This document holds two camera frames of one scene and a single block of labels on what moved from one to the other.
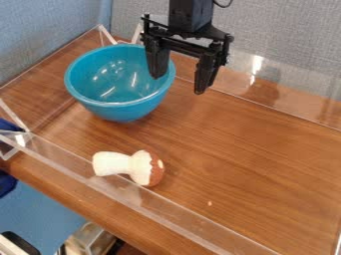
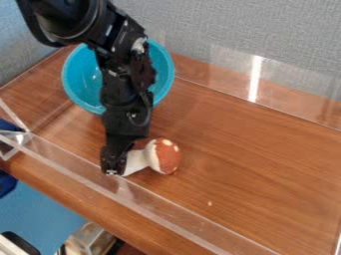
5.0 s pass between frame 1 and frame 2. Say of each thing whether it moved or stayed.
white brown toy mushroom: moved
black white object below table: stayed
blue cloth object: stayed
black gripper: moved
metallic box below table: stayed
